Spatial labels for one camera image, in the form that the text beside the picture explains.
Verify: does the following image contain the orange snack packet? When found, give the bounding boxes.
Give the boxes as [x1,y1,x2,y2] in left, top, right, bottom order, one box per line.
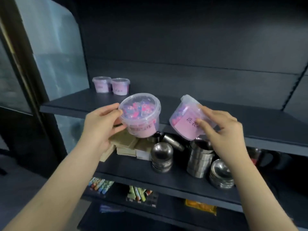
[184,199,217,216]

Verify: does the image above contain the beige cardboard box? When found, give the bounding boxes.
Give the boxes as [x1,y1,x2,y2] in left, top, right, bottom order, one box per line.
[116,146,138,157]
[109,129,139,149]
[134,139,154,161]
[99,144,116,163]

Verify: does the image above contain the stack of steel bowls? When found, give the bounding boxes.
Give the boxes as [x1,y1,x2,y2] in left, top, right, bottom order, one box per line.
[209,159,235,190]
[151,142,174,173]

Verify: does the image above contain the dark door frame post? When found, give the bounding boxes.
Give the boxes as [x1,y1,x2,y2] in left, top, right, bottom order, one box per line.
[0,0,69,177]

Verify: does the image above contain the dark metal shelf unit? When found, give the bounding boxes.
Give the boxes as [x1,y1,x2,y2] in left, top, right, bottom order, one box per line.
[40,0,308,231]

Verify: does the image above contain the dark glossy mug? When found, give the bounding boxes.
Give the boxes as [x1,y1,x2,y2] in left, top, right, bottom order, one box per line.
[267,151,293,170]
[247,147,268,167]

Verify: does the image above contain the stack of steel cups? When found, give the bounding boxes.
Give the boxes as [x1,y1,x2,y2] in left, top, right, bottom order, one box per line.
[186,138,215,178]

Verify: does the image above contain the clear tub of pink beads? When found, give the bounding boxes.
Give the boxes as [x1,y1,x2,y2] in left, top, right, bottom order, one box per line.
[169,94,217,141]
[118,93,161,138]
[92,76,112,94]
[111,78,131,96]

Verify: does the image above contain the colourful striped packet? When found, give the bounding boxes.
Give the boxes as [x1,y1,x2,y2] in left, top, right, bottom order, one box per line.
[88,177,115,197]
[126,185,160,208]

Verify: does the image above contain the person's left hand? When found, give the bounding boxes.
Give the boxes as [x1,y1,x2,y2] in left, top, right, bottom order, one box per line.
[81,103,127,152]

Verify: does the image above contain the person's right forearm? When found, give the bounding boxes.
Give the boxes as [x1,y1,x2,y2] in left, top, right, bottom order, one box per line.
[215,151,300,231]

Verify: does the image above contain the person's left forearm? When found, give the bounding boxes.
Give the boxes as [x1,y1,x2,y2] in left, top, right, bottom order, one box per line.
[0,139,107,231]

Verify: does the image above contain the person's right hand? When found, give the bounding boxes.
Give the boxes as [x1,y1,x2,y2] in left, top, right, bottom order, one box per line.
[197,105,249,164]

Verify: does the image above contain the frosted glass panel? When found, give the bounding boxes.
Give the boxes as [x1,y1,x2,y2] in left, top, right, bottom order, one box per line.
[0,0,90,148]

